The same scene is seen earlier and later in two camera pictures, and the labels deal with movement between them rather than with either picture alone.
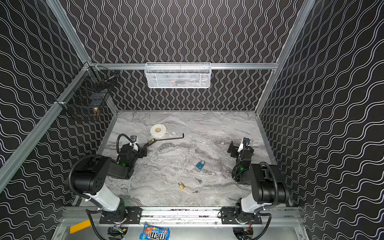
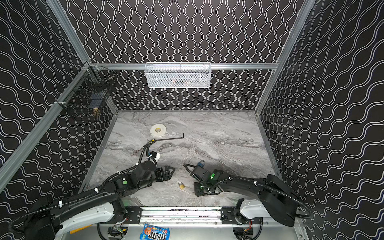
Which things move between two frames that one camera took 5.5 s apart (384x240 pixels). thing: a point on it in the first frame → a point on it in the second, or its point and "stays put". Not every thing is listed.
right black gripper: x=237 y=149 → x=197 y=177
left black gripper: x=139 y=149 → x=160 y=174
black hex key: x=170 y=138 stays put
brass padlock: x=181 y=185 stays put
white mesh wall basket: x=177 y=75 stays put
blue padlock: x=200 y=165 stays put
